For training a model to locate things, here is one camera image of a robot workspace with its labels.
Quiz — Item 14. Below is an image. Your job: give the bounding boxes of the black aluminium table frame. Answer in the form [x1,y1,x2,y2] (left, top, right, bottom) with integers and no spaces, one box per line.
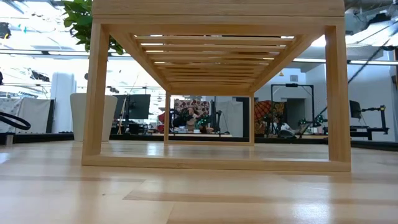
[0,132,398,152]

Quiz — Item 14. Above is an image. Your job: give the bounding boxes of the green leafy potted plant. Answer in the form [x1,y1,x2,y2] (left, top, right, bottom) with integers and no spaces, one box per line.
[62,0,125,56]

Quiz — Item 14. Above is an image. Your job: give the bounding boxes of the red patterned cloth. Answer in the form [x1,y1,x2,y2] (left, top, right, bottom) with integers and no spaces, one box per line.
[174,98,211,118]

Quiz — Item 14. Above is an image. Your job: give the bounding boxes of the white round plant pot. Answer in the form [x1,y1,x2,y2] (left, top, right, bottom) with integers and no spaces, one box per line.
[69,92,118,142]

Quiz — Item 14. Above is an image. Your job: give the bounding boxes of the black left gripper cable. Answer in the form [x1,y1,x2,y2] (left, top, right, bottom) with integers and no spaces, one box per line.
[0,111,32,131]

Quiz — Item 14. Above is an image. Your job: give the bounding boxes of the black computer monitor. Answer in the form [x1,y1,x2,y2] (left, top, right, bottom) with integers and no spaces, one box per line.
[113,94,152,120]

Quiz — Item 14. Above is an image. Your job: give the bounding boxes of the black metal stand frame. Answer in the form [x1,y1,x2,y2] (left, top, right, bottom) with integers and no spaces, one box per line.
[270,83,315,138]

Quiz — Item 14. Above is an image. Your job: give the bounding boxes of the orange patterned cloth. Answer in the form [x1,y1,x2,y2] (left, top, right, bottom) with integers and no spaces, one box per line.
[254,100,285,125]

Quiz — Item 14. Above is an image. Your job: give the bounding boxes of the white fabric partition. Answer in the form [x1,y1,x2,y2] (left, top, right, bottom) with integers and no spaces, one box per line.
[0,98,55,134]

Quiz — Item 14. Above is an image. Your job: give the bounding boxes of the wooden slatted rack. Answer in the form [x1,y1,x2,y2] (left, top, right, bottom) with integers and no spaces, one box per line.
[81,0,352,173]

